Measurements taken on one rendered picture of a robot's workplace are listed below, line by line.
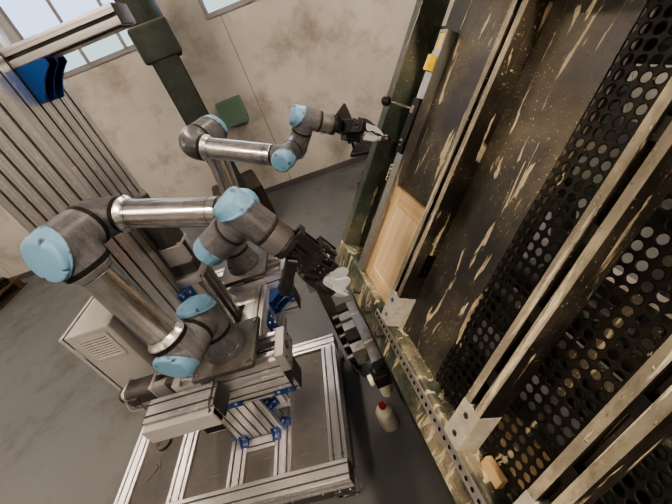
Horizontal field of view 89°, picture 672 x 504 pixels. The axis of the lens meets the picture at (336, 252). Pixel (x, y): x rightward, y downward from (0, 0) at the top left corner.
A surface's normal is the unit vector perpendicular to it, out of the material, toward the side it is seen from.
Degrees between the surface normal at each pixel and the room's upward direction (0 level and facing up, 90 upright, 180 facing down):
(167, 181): 90
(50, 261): 82
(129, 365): 90
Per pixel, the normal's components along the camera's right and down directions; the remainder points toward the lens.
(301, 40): 0.09, 0.56
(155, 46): 0.36, 0.45
